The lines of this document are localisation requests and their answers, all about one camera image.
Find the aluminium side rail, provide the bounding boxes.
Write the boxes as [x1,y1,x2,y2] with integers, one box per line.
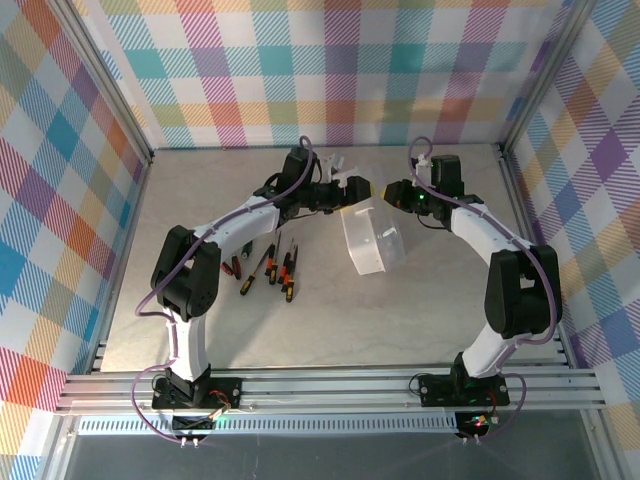
[87,152,155,375]

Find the aluminium mounting rail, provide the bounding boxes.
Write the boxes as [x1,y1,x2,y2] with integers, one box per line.
[54,367,609,416]

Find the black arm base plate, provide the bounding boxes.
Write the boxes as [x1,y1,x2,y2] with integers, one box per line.
[417,373,511,407]
[151,375,244,409]

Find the aluminium frame leg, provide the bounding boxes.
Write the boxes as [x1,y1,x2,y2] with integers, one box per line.
[582,409,619,480]
[39,414,79,480]

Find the red white wire bundle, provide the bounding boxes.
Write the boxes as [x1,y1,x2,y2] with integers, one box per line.
[207,388,239,420]

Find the aluminium frame post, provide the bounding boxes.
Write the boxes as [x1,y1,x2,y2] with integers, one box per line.
[498,0,599,159]
[47,0,155,169]

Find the white slotted cable duct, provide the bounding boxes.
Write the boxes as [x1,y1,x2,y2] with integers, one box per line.
[77,414,461,435]

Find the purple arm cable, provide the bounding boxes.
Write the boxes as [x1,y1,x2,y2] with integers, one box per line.
[130,135,317,446]
[408,135,564,446]

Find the clear plastic tool box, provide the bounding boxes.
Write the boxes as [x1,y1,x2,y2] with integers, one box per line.
[339,197,407,276]

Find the black connector box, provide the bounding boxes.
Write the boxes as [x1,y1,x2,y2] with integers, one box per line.
[171,413,217,449]
[455,410,502,446]

